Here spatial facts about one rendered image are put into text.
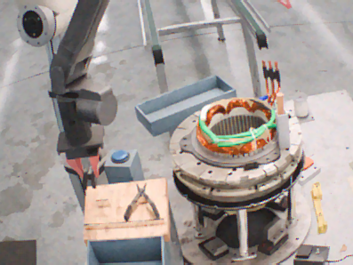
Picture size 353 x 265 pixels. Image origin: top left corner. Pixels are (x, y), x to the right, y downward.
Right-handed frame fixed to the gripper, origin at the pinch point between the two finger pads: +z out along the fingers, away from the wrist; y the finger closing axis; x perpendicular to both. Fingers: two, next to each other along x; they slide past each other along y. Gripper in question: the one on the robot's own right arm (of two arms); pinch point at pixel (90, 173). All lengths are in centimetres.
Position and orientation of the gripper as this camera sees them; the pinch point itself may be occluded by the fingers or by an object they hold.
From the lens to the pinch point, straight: 126.9
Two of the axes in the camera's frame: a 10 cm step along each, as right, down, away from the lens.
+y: 9.9, -1.5, -0.5
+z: 1.5, 8.2, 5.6
